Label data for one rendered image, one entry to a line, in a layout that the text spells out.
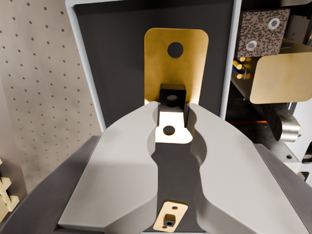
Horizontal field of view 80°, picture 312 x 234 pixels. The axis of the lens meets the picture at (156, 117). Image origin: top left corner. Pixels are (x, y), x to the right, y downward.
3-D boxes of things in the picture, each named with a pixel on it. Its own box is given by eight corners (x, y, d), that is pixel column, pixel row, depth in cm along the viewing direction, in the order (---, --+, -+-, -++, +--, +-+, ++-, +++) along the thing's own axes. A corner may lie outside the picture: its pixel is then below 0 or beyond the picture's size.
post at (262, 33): (211, 22, 56) (279, 55, 23) (194, 22, 57) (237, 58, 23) (212, 2, 54) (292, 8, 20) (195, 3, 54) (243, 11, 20)
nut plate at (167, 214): (172, 230, 34) (173, 238, 33) (152, 227, 33) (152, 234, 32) (188, 204, 29) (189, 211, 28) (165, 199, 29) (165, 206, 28)
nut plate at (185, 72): (191, 141, 15) (192, 151, 14) (145, 139, 16) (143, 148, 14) (209, 29, 11) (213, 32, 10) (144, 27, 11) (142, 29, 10)
